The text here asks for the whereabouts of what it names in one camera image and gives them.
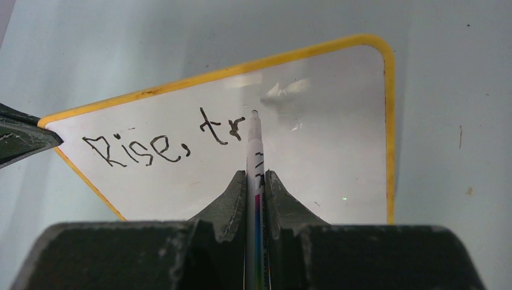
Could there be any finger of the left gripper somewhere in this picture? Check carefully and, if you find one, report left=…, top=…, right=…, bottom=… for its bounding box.
left=0, top=103, right=40, bottom=126
left=1, top=121, right=63, bottom=168

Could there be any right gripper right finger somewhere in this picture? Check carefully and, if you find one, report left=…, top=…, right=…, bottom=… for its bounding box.
left=265, top=170, right=485, bottom=289

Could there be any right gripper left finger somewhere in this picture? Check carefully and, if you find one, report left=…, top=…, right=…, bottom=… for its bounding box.
left=11, top=170, right=246, bottom=289

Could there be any black whiteboard marker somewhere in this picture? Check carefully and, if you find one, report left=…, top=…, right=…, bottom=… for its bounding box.
left=245, top=110, right=269, bottom=289

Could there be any yellow framed whiteboard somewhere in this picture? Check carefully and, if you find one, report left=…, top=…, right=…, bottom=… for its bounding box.
left=38, top=34, right=395, bottom=224

